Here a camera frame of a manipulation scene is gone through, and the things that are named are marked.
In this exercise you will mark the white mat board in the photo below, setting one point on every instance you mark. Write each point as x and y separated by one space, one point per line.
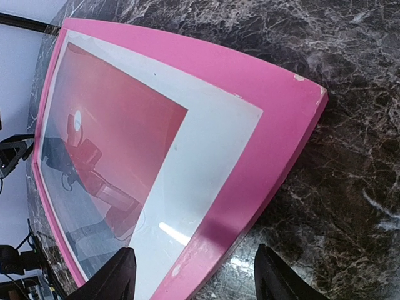
200 150

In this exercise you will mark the black left enclosure post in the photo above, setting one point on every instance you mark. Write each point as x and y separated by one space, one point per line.
28 24

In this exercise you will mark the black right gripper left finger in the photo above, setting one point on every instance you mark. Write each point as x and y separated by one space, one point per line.
115 280

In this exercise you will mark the red and grey photo print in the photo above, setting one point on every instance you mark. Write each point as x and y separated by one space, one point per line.
107 135

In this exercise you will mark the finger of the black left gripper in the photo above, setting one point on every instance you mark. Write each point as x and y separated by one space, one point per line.
17 138
11 154

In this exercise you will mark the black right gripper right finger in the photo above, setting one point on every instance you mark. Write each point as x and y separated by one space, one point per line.
274 279

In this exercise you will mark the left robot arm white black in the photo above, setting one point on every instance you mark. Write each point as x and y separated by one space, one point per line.
17 260

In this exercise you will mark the light wooden picture frame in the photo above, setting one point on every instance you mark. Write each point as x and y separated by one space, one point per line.
247 122

